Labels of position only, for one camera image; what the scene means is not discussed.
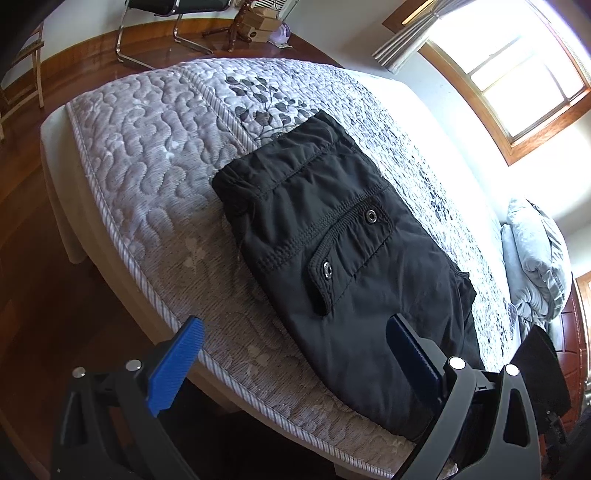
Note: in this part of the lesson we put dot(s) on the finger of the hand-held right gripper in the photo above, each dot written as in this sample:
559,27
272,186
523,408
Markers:
540,364

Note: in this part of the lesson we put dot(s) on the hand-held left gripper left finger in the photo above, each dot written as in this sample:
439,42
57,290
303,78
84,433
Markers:
175,364

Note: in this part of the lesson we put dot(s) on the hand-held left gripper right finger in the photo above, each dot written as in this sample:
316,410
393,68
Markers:
411,360

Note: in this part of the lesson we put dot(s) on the black pants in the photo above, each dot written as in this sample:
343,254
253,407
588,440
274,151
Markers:
323,207

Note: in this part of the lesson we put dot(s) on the dark wooden headboard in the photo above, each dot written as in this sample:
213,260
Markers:
577,332

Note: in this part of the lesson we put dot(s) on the folded grey duvet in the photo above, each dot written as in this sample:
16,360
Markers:
538,258

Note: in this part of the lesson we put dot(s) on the beige bed base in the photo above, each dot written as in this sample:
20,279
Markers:
60,184

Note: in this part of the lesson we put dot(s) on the grey quilted bedspread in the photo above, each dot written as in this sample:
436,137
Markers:
138,152

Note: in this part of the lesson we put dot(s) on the light blue bed sheet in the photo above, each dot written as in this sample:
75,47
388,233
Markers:
415,120

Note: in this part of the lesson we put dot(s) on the wooden framed window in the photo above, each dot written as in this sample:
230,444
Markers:
521,69

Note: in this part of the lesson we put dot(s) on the grey striped curtain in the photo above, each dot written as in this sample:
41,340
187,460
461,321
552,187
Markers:
406,41

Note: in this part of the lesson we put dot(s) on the wooden chair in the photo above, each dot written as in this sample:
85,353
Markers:
23,78

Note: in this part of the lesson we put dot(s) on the stack of cardboard boxes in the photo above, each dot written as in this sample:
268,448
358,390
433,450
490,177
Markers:
258,25

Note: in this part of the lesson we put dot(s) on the black chrome chair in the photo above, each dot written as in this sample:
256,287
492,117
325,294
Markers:
152,9

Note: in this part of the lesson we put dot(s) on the white radiator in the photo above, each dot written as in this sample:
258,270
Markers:
274,7

